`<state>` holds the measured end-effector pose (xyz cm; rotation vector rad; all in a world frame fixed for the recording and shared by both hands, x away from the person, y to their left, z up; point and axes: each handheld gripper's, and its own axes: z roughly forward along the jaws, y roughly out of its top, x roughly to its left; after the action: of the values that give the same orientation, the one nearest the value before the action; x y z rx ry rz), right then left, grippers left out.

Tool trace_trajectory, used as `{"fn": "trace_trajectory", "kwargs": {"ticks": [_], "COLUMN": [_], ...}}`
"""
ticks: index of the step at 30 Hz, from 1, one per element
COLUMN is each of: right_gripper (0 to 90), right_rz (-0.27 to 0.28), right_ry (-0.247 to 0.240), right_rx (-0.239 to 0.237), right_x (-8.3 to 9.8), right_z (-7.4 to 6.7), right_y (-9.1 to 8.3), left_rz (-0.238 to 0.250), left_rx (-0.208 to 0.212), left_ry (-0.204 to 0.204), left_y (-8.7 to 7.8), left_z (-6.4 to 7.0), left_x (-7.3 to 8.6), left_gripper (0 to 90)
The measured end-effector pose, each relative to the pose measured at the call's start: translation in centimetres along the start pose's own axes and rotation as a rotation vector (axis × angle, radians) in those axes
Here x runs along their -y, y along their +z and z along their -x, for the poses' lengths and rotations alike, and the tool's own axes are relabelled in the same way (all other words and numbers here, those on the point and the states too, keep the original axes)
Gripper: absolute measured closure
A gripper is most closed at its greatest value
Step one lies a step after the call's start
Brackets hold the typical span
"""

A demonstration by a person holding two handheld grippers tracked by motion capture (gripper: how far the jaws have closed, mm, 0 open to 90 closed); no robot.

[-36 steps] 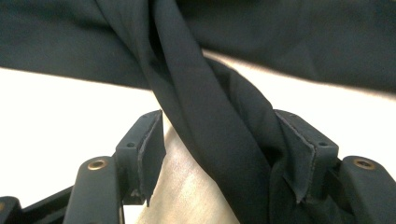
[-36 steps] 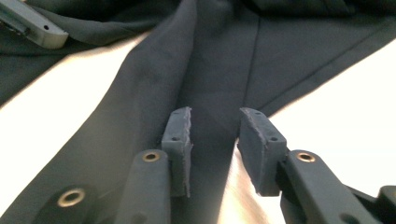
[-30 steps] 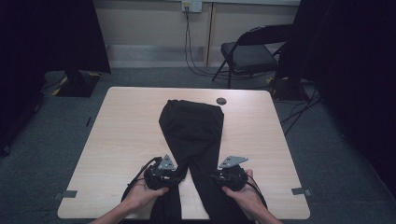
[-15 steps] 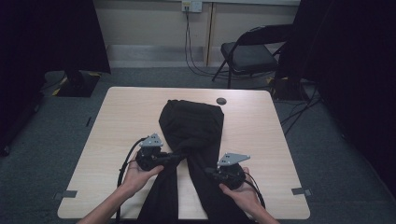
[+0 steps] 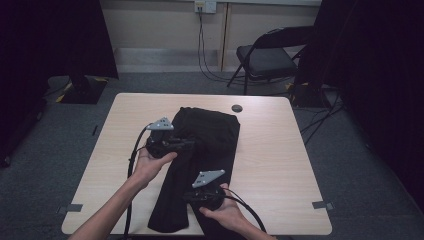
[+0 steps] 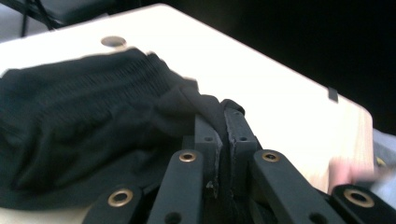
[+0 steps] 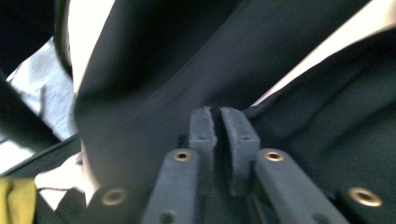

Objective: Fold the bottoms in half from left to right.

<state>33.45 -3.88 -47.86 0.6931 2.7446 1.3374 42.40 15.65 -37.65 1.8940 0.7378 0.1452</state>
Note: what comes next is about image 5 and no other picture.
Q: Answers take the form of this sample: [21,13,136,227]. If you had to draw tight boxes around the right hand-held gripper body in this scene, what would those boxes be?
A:
[192,169,226,212]

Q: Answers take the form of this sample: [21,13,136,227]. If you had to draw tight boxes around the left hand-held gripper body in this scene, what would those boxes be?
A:
[145,116,175,159]

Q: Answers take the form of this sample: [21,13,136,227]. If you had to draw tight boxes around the black pants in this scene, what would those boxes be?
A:
[147,106,248,240]

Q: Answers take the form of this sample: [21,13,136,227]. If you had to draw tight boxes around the person's right hand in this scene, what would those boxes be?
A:
[199,182,248,231]

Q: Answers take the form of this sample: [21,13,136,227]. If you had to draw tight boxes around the person's left hand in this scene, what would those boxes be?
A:
[132,148,179,189]

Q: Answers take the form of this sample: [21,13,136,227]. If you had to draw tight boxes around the black stand base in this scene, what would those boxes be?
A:
[287,81,331,108]
[59,74,108,105]

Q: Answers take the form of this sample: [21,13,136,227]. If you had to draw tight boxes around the grey tape strip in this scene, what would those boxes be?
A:
[312,200,335,211]
[57,203,84,215]

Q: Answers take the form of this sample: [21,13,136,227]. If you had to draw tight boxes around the black folding chair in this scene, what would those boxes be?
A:
[227,25,314,96]

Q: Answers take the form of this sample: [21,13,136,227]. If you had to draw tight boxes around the black curtain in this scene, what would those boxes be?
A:
[0,0,119,168]
[294,0,424,212]

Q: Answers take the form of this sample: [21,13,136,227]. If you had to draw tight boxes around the left hand-held gripper cable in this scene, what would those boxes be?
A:
[123,124,153,240]

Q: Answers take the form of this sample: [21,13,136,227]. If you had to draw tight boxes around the hand-held gripper cable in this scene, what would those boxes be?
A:
[123,124,153,240]
[222,187,268,234]

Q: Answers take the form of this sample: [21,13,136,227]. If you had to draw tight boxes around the right hand-held gripper cable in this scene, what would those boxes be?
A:
[222,187,268,234]

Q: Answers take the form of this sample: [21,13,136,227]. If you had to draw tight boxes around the black wall cable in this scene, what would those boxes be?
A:
[199,11,246,83]
[197,9,248,85]

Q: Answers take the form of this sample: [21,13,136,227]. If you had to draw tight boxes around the wooden wall strip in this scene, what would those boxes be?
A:
[218,2,232,72]

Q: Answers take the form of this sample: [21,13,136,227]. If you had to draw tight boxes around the black floor cables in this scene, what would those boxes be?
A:
[299,85,345,146]

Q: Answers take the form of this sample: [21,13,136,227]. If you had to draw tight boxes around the white wall outlet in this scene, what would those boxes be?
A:
[194,0,218,14]

